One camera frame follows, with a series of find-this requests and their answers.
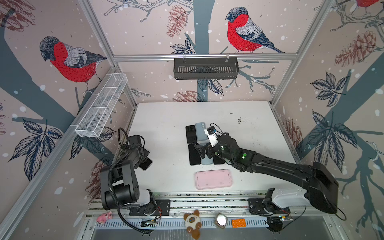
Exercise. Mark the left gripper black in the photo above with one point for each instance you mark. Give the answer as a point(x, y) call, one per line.
point(146, 153)

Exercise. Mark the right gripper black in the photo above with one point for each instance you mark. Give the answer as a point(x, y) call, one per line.
point(203, 148)

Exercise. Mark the light blue phone case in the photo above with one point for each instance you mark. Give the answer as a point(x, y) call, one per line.
point(200, 131)
point(206, 160)

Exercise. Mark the blue phone black screen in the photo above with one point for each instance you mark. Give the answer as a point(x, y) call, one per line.
point(194, 156)

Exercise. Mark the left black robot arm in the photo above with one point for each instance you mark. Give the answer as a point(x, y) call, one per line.
point(120, 189)

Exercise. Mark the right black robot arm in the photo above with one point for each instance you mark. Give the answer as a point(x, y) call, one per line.
point(315, 185)

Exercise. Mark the pink phone case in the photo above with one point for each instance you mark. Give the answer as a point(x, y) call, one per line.
point(214, 179)

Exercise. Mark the brown white plush toy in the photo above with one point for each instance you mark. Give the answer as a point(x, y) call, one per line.
point(193, 224)

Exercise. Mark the pink pig toy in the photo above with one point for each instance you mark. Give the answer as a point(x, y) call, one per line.
point(102, 219)

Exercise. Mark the orange block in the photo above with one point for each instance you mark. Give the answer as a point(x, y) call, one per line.
point(238, 223)

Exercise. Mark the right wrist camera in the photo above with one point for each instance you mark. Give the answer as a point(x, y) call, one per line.
point(211, 132)

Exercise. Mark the white wire wall basket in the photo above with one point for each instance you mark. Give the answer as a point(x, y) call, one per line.
point(100, 110)

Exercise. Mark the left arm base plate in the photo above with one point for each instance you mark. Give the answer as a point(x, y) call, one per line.
point(162, 208)

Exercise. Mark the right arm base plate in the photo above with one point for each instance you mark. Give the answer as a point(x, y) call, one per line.
point(266, 208)

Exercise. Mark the black wire wall basket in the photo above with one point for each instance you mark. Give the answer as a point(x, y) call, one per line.
point(206, 69)

